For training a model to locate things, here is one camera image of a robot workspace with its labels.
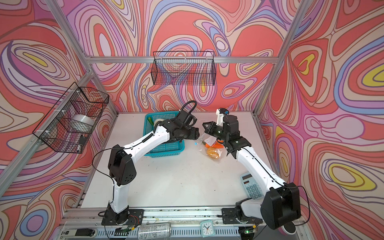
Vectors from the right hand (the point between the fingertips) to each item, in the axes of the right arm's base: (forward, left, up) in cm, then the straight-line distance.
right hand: (203, 126), depth 78 cm
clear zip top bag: (-1, -4, -10) cm, 11 cm away
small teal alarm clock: (-43, 0, -23) cm, 49 cm away
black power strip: (-43, +58, -20) cm, 75 cm away
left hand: (+2, +3, -9) cm, 9 cm away
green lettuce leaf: (+23, +31, -19) cm, 43 cm away
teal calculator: (-24, -26, -25) cm, 43 cm away
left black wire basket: (-1, +66, +7) cm, 66 cm away
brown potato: (-5, -6, -20) cm, 22 cm away
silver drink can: (-43, +24, -19) cm, 53 cm away
